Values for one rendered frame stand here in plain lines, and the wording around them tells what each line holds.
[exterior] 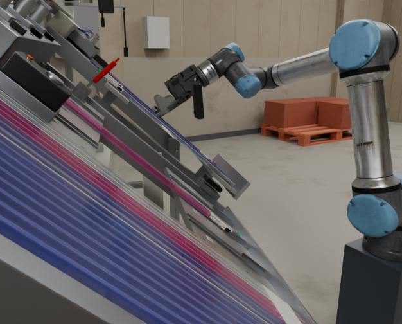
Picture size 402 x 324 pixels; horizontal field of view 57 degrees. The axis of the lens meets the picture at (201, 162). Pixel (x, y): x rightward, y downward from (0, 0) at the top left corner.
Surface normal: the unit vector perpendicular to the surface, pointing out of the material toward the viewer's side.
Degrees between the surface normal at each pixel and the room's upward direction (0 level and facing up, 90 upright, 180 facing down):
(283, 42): 90
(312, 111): 90
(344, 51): 83
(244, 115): 90
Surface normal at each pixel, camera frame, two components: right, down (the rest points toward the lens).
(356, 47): -0.73, 0.06
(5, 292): 0.21, 0.26
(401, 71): -0.85, 0.15
